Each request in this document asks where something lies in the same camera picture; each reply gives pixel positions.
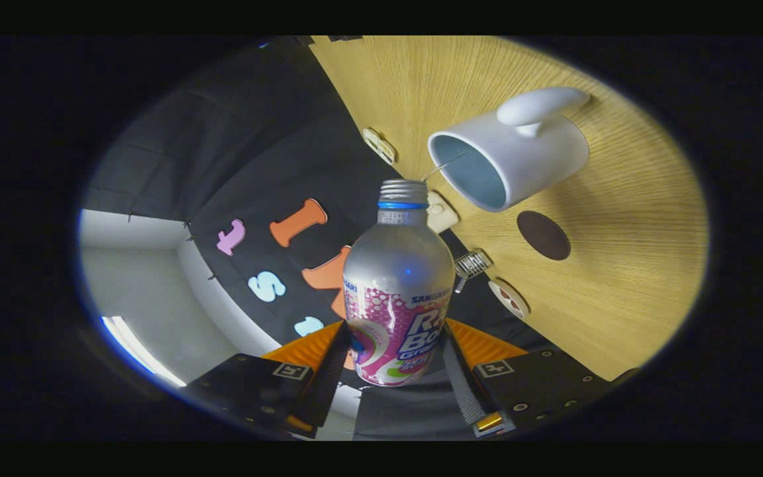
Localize silver pink juice bottle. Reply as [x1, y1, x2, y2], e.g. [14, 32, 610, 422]
[342, 179, 456, 387]

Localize white divided dish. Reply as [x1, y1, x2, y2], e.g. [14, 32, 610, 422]
[362, 127, 397, 166]

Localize dark brown round coaster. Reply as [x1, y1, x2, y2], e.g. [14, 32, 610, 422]
[517, 211, 572, 261]

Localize wooden table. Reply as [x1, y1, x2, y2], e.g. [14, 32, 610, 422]
[309, 36, 710, 382]

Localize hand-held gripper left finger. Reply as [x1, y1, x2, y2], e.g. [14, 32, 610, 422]
[186, 321, 350, 439]

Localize metal wire cutlery holder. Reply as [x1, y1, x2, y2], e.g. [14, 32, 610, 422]
[454, 249, 493, 282]

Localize white toaster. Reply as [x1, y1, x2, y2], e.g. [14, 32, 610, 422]
[427, 191, 460, 234]

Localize white plate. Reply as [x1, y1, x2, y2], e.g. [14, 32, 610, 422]
[487, 278, 530, 320]

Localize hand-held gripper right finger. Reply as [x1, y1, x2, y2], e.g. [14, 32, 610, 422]
[444, 318, 621, 438]

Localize white cup blue inside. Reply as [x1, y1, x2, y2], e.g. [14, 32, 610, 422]
[427, 87, 591, 213]

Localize large ceiling light panel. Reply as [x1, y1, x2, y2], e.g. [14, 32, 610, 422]
[100, 315, 187, 388]

